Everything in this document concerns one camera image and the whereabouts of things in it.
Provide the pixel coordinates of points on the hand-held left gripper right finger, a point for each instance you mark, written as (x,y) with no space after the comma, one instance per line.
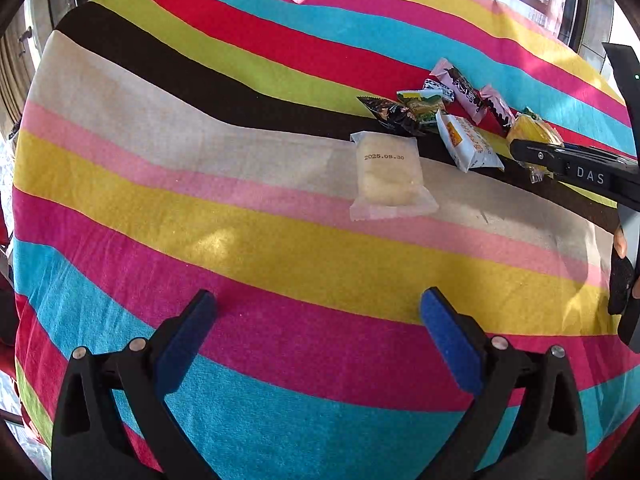
(450,340)

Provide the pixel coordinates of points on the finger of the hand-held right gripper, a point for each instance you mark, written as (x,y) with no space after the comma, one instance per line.
(537,156)
(600,152)

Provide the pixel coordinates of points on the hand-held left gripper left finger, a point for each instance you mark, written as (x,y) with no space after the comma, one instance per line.
(185,345)

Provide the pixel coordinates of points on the yellow cake packet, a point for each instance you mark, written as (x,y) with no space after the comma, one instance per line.
(532,130)

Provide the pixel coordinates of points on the large pink black snack packet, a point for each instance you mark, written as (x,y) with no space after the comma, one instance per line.
(462,87)

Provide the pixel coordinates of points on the person's right hand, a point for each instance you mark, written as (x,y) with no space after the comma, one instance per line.
(620,242)

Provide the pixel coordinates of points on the small pink snack packet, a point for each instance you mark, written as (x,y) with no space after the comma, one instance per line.
(497,107)

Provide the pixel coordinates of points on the white orange snack packet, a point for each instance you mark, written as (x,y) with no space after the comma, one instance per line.
(467,145)

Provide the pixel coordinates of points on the green white snack packet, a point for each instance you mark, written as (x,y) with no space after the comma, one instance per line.
(425,106)

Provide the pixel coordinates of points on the small blue white packet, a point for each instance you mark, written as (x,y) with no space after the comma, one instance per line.
(435,85)

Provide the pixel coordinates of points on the pale cake clear packet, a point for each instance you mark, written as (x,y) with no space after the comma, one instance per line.
(390,180)

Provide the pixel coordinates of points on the striped colourful tablecloth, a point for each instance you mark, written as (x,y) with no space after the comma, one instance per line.
(250,210)

